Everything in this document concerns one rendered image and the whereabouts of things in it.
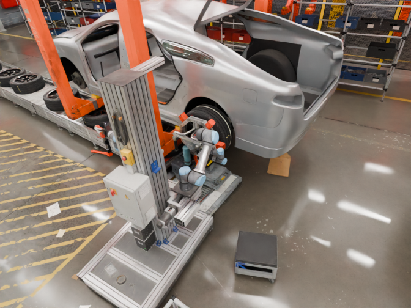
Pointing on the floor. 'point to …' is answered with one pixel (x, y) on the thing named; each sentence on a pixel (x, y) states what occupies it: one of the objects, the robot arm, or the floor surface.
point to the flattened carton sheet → (279, 165)
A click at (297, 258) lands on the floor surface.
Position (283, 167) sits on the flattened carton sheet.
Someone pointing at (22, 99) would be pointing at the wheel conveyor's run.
